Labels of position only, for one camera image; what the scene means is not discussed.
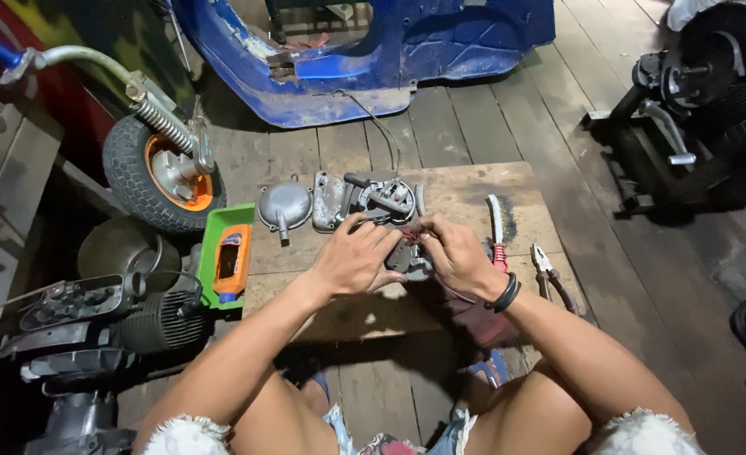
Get small tyre with orange rim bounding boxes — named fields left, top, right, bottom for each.
left=102, top=114, right=227, bottom=236

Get black spark plug cable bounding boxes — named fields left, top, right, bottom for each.
left=138, top=270, right=207, bottom=318

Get grey metal part with red wires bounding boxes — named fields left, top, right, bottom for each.
left=385, top=230, right=438, bottom=283

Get orange plastic bottle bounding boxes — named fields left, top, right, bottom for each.
left=211, top=224, right=253, bottom=305

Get flat worn metal cover plate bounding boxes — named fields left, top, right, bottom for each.
left=311, top=171, right=350, bottom=234

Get black engine with wheel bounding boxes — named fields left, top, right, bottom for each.
left=580, top=0, right=746, bottom=219

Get green plastic tray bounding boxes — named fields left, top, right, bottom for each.
left=195, top=202, right=257, bottom=312

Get black chair leg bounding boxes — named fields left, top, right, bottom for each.
left=264, top=0, right=289, bottom=46

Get thin black cable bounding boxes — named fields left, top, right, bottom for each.
left=320, top=90, right=403, bottom=179

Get person's left hand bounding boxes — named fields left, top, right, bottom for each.
left=306, top=213, right=407, bottom=298

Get black and grey switch assembly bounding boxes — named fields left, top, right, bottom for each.
left=337, top=172, right=418, bottom=228

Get blue scooter body shell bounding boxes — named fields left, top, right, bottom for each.
left=171, top=0, right=557, bottom=130

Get dark finned scooter engine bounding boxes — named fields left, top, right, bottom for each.
left=0, top=270, right=214, bottom=455

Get round metal bowl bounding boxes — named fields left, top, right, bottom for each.
left=76, top=216, right=183, bottom=293

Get white cloth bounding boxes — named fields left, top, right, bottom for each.
left=666, top=0, right=746, bottom=34

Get frayed denim shorts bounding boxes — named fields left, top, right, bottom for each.
left=140, top=404, right=705, bottom=455

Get silver kick start lever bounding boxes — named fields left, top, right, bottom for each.
left=638, top=98, right=698, bottom=167

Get wire brush with red grip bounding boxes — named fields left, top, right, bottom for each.
left=484, top=193, right=518, bottom=274

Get pliers with dark handles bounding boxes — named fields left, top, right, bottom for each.
left=530, top=243, right=582, bottom=317

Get person's right hand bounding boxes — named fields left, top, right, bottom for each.
left=411, top=213, right=508, bottom=303

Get black wristbands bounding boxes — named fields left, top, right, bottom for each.
left=483, top=272, right=523, bottom=314

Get grey fork with coil spring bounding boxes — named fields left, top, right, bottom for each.
left=0, top=44, right=217, bottom=179

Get blue sandal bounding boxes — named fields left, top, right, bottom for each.
left=460, top=349, right=511, bottom=390
left=282, top=359, right=331, bottom=408

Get grey round metal cover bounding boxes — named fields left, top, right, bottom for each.
left=257, top=175, right=314, bottom=248

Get dark red rag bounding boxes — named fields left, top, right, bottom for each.
left=439, top=296, right=520, bottom=350

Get wooden work board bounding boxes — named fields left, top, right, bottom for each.
left=241, top=161, right=590, bottom=343

